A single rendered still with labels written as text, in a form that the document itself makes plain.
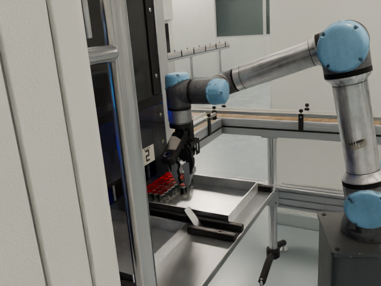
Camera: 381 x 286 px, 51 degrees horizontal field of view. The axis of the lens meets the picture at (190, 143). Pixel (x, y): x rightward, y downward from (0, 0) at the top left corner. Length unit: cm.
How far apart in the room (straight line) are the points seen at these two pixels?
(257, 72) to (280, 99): 151
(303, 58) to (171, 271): 68
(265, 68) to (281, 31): 147
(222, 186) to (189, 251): 42
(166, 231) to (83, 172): 86
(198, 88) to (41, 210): 91
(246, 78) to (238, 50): 857
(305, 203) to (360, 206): 115
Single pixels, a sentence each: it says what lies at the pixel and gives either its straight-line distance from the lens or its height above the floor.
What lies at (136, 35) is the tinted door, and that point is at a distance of 136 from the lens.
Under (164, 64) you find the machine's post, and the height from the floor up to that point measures 131.
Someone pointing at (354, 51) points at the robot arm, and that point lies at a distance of 103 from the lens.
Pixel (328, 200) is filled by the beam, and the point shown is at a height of 51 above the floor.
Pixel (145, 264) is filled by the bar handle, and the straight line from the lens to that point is 46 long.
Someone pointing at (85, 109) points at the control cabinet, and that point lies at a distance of 33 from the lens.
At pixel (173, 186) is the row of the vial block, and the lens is 137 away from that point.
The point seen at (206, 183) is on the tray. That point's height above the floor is 89.
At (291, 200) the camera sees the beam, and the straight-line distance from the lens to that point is 228.
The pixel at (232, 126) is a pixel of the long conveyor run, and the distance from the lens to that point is 222.
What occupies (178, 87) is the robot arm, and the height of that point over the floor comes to 127.
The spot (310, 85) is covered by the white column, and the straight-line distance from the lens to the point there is 268.
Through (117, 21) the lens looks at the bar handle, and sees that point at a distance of 38.
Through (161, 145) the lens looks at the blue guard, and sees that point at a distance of 148.
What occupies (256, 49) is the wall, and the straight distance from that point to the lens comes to 966.
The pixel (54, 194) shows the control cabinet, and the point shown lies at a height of 134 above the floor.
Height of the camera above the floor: 145
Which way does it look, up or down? 17 degrees down
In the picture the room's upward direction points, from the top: 4 degrees counter-clockwise
